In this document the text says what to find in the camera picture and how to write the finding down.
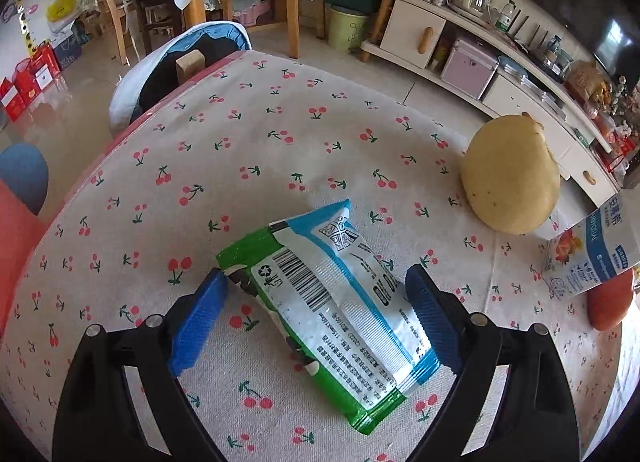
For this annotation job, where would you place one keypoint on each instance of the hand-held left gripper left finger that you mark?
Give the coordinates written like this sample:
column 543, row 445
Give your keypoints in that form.
column 197, row 322

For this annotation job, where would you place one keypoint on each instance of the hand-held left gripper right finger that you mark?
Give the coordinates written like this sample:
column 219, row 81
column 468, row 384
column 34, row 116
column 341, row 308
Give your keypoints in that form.
column 435, row 317

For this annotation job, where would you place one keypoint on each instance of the yellow pear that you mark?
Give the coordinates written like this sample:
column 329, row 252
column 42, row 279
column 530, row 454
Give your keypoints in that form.
column 510, row 176

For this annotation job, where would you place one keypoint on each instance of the green waste bin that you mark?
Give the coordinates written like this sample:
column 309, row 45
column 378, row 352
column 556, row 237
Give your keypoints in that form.
column 347, row 29

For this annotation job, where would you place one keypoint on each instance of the blue round stool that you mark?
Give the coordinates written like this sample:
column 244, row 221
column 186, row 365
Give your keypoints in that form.
column 22, row 179

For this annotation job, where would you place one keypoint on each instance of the brown snack basket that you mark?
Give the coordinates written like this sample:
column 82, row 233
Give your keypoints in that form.
column 587, row 81

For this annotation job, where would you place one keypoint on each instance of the tall white blue bottle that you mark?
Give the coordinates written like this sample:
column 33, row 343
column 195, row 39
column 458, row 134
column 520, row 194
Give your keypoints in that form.
column 590, row 252

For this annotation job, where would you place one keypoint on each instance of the red gift boxes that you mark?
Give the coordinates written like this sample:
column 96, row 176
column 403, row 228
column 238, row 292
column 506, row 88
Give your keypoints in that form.
column 30, row 81

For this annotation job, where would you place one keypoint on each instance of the dark wooden chair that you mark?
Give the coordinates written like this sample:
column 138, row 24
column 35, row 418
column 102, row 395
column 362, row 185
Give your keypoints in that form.
column 155, row 11

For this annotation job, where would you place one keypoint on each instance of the white television cabinet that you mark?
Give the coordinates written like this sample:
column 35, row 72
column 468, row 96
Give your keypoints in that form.
column 412, row 34

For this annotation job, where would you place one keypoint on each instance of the pink storage case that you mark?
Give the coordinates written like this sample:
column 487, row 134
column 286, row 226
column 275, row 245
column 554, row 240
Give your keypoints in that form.
column 470, row 69

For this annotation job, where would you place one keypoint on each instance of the black flat television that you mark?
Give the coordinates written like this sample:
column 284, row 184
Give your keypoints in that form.
column 617, row 49

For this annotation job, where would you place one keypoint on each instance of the yellow plastic bag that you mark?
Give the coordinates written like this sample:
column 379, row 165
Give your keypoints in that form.
column 62, row 9

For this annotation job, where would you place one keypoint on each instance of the blue white cushioned chair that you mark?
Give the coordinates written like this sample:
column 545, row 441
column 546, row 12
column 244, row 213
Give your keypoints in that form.
column 130, row 96

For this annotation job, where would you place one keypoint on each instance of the pink plastic bucket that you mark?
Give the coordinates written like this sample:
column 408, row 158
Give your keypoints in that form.
column 15, row 252

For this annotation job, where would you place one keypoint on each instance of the green label water bottle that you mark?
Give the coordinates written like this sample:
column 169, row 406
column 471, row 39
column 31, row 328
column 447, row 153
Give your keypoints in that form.
column 505, row 16

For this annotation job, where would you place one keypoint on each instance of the green white blue snack bag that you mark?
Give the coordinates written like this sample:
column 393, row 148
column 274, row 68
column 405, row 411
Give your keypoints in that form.
column 325, row 302

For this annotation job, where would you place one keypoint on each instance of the red apple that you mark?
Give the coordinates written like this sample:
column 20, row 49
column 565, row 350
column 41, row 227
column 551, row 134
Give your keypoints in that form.
column 610, row 299

